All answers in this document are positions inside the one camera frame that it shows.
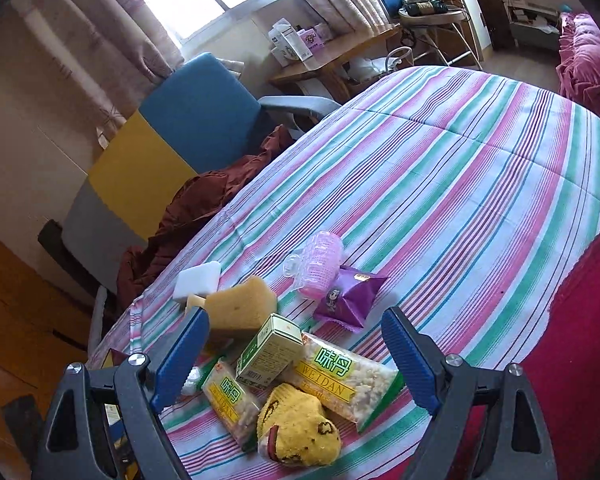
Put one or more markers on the brown sponge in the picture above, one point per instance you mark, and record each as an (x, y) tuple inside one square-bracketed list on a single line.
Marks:
[(240, 307)]

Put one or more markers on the small clear snack packet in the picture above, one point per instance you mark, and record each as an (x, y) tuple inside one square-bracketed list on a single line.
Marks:
[(227, 400)]

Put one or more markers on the folding chair with items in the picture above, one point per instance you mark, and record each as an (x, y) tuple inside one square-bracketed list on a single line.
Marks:
[(430, 20)]

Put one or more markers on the yellow wooden wardrobe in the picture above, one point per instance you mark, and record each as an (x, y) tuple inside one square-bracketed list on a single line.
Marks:
[(10, 310)]

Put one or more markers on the wooden desk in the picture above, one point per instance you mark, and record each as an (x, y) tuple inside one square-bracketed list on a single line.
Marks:
[(340, 52)]

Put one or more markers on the red blanket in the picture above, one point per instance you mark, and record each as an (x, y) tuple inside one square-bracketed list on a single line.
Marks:
[(580, 360)]

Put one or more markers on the yellow fluffy sponge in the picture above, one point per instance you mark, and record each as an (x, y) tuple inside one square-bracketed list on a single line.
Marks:
[(295, 430)]

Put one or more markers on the large clear snack packet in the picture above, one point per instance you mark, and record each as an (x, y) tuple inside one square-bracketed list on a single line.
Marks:
[(340, 380)]

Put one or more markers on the white plastic bag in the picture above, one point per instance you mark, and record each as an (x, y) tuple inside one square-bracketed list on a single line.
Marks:
[(370, 67)]

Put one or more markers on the purple snack packet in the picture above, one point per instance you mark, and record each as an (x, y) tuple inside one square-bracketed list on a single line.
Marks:
[(347, 300)]

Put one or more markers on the striped bed sheet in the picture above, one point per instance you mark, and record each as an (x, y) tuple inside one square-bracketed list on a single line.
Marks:
[(430, 185)]

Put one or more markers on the wooden cabinet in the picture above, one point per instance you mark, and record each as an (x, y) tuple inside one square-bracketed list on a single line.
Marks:
[(465, 5)]

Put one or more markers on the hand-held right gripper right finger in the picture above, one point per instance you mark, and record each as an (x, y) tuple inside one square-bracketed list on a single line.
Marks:
[(410, 360)]

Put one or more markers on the maroon cloth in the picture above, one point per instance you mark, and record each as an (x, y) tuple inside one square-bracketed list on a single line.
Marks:
[(200, 205)]

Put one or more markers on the white printed box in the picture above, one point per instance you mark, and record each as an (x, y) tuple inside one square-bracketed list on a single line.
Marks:
[(301, 46)]

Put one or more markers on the white sponge block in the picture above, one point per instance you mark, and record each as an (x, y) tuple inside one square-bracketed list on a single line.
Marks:
[(195, 280)]

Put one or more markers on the white bundle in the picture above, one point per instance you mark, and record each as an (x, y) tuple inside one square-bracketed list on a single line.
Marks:
[(192, 380)]

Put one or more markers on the grey yellow blue chair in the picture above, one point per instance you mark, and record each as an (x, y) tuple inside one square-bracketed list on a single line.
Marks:
[(180, 105)]

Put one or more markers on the pink velvet quilt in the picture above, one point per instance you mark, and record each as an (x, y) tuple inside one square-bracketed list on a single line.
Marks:
[(590, 60)]

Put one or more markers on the green and white carton box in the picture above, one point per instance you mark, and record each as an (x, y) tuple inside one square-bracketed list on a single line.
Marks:
[(267, 355)]

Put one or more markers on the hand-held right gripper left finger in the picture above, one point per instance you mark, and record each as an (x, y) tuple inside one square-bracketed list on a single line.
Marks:
[(180, 355)]

